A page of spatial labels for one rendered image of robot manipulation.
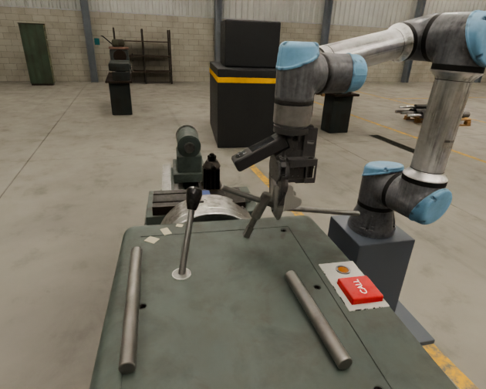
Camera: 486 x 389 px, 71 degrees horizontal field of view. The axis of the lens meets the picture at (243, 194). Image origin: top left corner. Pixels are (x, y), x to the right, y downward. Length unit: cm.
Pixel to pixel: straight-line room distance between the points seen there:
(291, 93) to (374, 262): 70
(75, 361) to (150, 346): 177
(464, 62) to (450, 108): 11
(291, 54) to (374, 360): 51
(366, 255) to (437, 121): 44
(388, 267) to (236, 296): 72
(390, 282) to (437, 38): 75
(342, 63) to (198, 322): 53
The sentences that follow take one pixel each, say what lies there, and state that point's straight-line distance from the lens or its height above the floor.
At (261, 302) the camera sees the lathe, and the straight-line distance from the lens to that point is 62.
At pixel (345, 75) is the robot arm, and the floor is 161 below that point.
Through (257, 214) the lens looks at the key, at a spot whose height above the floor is 132.
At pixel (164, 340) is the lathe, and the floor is 125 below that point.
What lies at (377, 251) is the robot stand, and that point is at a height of 107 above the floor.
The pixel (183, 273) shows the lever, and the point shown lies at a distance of 67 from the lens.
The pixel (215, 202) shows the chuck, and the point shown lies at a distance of 99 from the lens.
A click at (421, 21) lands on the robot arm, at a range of 107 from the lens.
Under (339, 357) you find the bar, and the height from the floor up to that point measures 127.
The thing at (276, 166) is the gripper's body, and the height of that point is 143.
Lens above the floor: 167
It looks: 24 degrees down
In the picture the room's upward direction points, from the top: 2 degrees clockwise
